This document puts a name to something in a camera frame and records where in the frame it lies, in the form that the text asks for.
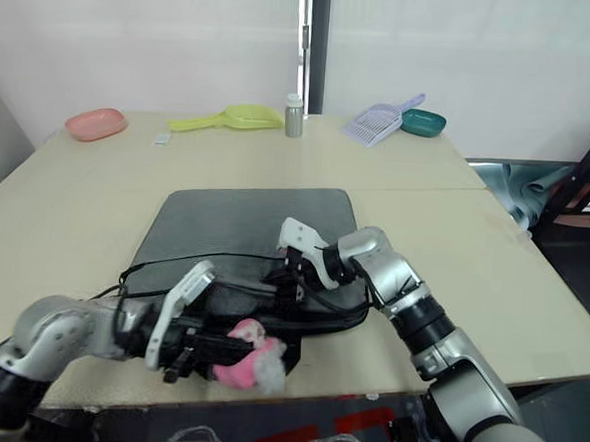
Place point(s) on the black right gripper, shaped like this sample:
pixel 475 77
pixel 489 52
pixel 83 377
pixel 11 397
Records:
pixel 303 271

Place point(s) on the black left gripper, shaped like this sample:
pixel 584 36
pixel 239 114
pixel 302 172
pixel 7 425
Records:
pixel 180 336

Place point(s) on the pink plush toy charm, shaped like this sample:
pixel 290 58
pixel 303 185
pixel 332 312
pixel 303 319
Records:
pixel 246 370

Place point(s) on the grey laptop bag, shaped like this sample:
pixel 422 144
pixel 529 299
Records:
pixel 255 218

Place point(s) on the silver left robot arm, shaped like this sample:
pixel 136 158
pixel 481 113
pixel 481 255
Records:
pixel 63 332

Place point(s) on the silver bottle white cap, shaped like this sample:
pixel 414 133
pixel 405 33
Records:
pixel 293 121

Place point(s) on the yellow plastic scoop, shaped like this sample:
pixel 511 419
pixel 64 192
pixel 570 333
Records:
pixel 246 117

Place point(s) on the lilac slotted litter scoop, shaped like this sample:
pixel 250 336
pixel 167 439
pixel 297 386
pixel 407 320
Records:
pixel 373 125

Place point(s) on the small white packet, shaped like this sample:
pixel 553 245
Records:
pixel 162 140

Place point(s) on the teal oval dish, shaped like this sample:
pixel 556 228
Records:
pixel 423 122

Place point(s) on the pink oval dish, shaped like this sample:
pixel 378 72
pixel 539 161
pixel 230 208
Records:
pixel 95 123

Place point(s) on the grey-green crumpled fabric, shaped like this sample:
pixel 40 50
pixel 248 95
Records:
pixel 532 190

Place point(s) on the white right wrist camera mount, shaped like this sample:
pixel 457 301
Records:
pixel 299 233

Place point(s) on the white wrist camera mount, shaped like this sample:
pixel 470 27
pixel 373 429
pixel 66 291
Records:
pixel 183 292
pixel 299 233

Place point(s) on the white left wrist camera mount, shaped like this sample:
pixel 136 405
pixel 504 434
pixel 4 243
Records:
pixel 183 292

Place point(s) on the dark window frame post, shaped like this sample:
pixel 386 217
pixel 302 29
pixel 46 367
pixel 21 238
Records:
pixel 318 47

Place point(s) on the black metal shelf frame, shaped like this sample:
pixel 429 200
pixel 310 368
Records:
pixel 586 164

